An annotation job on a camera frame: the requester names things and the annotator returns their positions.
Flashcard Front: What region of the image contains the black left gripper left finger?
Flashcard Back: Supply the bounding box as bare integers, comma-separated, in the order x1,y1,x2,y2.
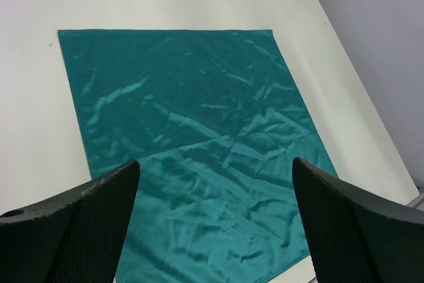
1,160,140,282

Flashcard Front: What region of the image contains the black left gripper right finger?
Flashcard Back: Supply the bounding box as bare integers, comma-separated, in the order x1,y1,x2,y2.
292,157,423,282

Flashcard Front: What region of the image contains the teal satin napkin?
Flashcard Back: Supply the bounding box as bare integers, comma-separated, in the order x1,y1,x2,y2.
58,30,335,282

